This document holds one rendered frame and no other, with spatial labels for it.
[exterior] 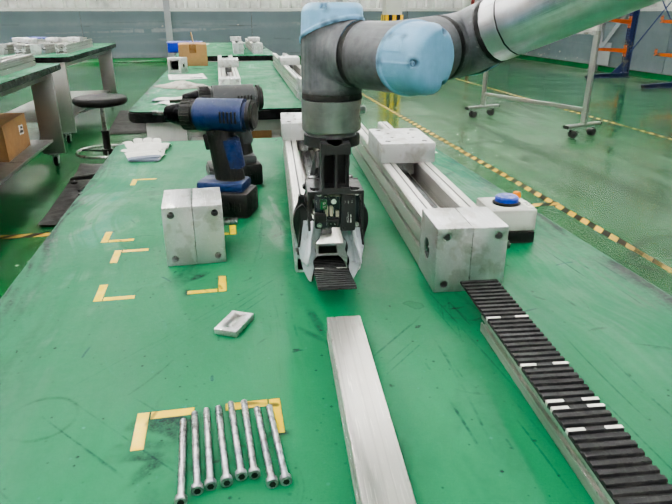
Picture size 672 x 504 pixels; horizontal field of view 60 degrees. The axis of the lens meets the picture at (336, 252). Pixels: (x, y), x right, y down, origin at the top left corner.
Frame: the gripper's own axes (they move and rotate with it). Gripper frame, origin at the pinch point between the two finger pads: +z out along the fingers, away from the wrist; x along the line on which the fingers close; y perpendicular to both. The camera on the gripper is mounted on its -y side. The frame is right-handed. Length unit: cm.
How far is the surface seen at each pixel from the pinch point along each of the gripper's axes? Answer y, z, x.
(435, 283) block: 4.5, 0.7, 14.3
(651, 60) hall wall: -990, 48, 690
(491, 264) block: 4.5, -1.8, 22.1
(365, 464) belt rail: 40.3, -0.8, -1.1
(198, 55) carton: -379, -5, -59
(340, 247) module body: -4.5, -1.6, 1.9
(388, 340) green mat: 16.6, 2.2, 5.3
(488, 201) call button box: -17.6, -3.8, 29.3
